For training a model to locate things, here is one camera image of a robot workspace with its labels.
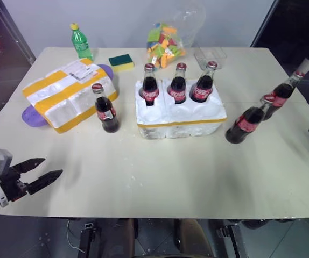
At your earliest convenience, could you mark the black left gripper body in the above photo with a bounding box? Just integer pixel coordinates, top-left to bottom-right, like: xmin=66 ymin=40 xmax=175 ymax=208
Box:
xmin=0 ymin=163 xmax=34 ymax=203

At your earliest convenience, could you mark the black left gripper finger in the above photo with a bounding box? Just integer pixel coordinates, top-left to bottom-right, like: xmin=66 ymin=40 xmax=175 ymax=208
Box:
xmin=11 ymin=157 xmax=46 ymax=175
xmin=26 ymin=169 xmax=64 ymax=196

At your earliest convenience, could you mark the glass cola bottle red label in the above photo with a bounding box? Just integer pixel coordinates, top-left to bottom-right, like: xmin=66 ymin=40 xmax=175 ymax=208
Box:
xmin=168 ymin=62 xmax=188 ymax=105
xmin=224 ymin=94 xmax=277 ymax=145
xmin=90 ymin=83 xmax=121 ymax=134
xmin=262 ymin=71 xmax=307 ymax=121
xmin=142 ymin=63 xmax=161 ymax=106
xmin=189 ymin=61 xmax=220 ymax=104

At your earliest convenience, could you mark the white foam lid yellow tape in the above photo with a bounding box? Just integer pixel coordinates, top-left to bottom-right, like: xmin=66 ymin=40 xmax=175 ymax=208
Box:
xmin=22 ymin=58 xmax=118 ymax=135

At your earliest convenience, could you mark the white foam bottle tray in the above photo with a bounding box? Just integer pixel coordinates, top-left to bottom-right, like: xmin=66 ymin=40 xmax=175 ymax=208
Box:
xmin=134 ymin=77 xmax=229 ymax=141

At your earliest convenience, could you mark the purple plastic board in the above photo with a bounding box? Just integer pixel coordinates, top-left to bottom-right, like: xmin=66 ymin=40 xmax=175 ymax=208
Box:
xmin=20 ymin=63 xmax=115 ymax=128

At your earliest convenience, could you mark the green bottle with yellow cap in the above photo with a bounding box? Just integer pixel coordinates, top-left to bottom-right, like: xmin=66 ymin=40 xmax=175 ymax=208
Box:
xmin=69 ymin=23 xmax=95 ymax=62

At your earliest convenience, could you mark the clear plastic tray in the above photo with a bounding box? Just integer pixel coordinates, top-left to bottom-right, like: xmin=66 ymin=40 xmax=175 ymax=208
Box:
xmin=193 ymin=47 xmax=229 ymax=71

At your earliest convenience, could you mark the green and yellow sponge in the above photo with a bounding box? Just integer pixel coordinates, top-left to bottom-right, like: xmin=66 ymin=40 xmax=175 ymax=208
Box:
xmin=108 ymin=54 xmax=136 ymax=73

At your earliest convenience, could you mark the plastic bag of coloured blocks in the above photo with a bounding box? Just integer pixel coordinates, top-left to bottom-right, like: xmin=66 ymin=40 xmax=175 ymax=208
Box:
xmin=144 ymin=4 xmax=208 ymax=70

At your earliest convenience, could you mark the thin white cable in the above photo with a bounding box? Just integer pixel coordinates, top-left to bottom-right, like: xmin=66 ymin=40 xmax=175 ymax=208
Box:
xmin=66 ymin=220 xmax=87 ymax=254

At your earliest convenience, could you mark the black table leg frame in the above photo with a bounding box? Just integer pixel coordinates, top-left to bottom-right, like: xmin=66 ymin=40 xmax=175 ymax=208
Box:
xmin=77 ymin=219 xmax=102 ymax=258
xmin=215 ymin=219 xmax=246 ymax=258

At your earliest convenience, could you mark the dark door frame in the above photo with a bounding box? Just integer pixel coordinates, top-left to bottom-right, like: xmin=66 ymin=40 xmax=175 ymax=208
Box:
xmin=249 ymin=0 xmax=279 ymax=48

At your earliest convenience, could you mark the grey metal frame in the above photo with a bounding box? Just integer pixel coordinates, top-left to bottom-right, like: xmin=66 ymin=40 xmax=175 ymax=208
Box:
xmin=0 ymin=0 xmax=37 ymax=66

